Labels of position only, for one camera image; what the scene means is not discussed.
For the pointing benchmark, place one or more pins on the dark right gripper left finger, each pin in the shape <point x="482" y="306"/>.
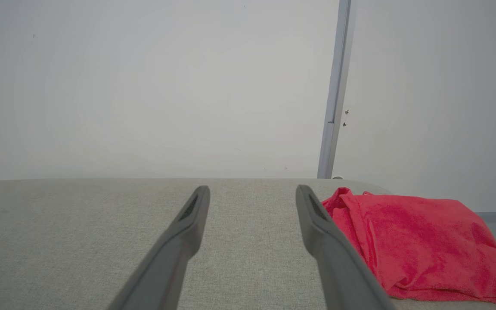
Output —
<point x="175" y="254"/>

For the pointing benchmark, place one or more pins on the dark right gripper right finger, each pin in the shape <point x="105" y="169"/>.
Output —
<point x="334" y="258"/>

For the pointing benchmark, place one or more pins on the red and white basketball jersey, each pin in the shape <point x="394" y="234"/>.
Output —
<point x="424" y="245"/>

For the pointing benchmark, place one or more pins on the grey metal wall bar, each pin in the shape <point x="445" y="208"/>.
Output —
<point x="336" y="86"/>

